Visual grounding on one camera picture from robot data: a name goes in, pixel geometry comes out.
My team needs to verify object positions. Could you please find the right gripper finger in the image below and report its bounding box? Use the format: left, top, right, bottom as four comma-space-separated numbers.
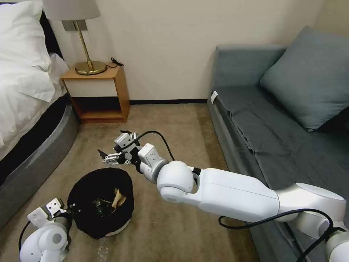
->
98, 148, 123, 166
120, 129, 140, 141

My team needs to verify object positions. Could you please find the white round trash bin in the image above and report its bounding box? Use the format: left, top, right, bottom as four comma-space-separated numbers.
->
104, 215, 132, 237

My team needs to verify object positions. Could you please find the black bin liner bag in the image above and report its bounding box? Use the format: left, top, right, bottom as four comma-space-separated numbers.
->
67, 168, 135, 241

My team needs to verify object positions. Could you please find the crinkled clear plastic wrapper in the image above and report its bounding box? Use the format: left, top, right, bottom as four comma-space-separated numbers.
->
93, 198, 113, 217

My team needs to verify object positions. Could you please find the tan crumpled paper scrap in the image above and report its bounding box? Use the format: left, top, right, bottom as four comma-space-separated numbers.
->
111, 187, 128, 211

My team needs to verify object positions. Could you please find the black baseboard strip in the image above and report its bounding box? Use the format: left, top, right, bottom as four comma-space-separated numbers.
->
129, 99, 209, 106

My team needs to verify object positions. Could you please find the grey padded bed base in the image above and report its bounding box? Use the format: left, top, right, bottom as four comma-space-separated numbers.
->
0, 95, 79, 233

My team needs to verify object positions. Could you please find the wooden nightstand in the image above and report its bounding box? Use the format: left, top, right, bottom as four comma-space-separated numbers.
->
60, 65, 131, 125

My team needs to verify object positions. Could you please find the brass lamp with beige shade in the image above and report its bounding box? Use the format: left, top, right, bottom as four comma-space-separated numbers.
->
42, 0, 107, 76

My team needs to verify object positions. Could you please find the white duvet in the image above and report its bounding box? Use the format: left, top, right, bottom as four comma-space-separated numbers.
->
0, 51, 71, 162

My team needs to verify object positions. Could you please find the dark headboard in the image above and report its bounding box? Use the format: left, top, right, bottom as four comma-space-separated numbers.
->
39, 12, 65, 61

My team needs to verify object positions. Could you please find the grey-blue sofa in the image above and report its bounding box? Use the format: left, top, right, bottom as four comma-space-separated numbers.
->
206, 44, 349, 262

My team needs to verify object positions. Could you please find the dark grey sofa cover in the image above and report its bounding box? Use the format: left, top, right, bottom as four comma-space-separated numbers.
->
210, 85, 349, 192

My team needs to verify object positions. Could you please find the white pillow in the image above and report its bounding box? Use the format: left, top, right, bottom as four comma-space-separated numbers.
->
0, 0, 53, 75

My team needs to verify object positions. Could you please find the grey-blue cushion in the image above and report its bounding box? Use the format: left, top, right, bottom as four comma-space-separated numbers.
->
259, 25, 349, 132

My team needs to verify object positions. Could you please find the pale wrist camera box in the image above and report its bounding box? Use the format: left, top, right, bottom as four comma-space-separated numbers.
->
114, 132, 136, 151
45, 198, 63, 217

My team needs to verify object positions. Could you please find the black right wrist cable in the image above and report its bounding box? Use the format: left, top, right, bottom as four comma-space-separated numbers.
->
135, 131, 176, 162

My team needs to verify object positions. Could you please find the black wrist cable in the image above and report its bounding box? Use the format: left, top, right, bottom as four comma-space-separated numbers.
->
18, 220, 31, 247
135, 131, 176, 162

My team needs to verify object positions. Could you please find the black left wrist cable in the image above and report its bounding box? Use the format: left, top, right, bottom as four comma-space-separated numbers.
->
18, 220, 31, 247

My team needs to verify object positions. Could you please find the grey wall socket plate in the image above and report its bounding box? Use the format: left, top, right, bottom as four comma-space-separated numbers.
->
62, 20, 89, 32

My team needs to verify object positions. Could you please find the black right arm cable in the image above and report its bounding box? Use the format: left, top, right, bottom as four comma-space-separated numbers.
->
218, 208, 349, 262

